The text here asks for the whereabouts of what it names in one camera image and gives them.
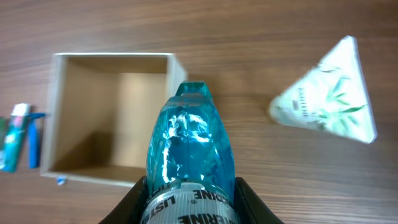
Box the white open cardboard box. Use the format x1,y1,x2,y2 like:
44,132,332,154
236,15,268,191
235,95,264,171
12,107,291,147
40,52,188,187

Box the blue white toothbrush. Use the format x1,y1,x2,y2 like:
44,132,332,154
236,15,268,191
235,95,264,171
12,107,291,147
57,175,67,186

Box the white lotion tube green leaves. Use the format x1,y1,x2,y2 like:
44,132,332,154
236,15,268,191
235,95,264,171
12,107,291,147
269,35,377,144

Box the blue disposable razor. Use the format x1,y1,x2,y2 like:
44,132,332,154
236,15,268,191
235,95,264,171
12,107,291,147
27,113,45,169

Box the teal white toothpaste tube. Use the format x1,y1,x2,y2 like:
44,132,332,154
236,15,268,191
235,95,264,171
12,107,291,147
1,103,30,172

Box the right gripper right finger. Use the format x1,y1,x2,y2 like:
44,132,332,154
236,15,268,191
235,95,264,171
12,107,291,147
233,177,284,224

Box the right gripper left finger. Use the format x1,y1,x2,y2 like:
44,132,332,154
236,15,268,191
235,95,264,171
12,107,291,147
99,176,148,224

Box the blue mouthwash bottle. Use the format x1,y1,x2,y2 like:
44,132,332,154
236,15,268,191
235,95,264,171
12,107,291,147
140,82,239,224

